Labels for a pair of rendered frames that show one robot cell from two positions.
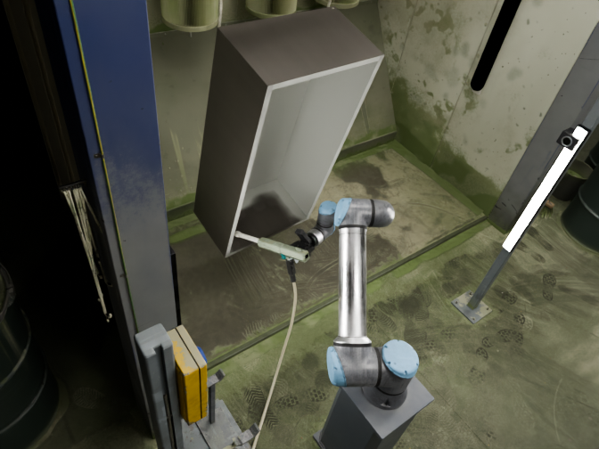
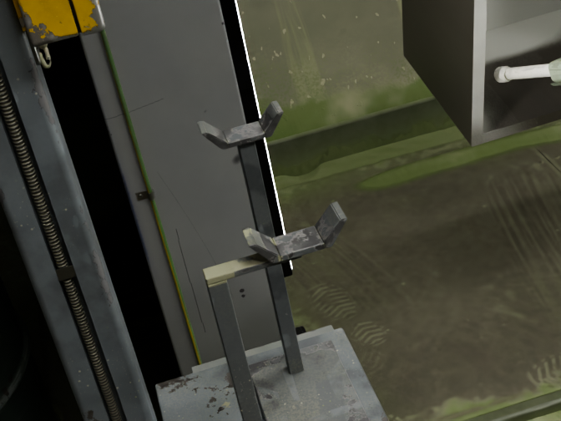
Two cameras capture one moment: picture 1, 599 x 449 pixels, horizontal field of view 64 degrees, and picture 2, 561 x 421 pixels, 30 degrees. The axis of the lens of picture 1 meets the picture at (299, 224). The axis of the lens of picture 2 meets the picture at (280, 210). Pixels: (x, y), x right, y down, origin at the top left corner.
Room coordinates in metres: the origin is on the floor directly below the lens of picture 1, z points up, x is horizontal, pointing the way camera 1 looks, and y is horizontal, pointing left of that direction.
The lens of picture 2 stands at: (-0.03, -0.34, 1.56)
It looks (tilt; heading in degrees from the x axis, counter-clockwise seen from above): 32 degrees down; 35
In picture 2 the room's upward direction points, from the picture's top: 12 degrees counter-clockwise
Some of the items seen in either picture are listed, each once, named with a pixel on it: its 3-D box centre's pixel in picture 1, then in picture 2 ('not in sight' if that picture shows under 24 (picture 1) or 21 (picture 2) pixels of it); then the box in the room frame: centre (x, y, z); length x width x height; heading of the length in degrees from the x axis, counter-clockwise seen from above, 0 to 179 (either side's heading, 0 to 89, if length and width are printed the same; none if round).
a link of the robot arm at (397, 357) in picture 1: (394, 365); not in sight; (1.01, -0.46, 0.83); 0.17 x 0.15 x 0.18; 101
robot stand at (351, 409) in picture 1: (367, 419); not in sight; (1.01, -0.47, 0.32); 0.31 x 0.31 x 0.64; 43
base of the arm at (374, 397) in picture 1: (387, 382); not in sight; (1.01, -0.47, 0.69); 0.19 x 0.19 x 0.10
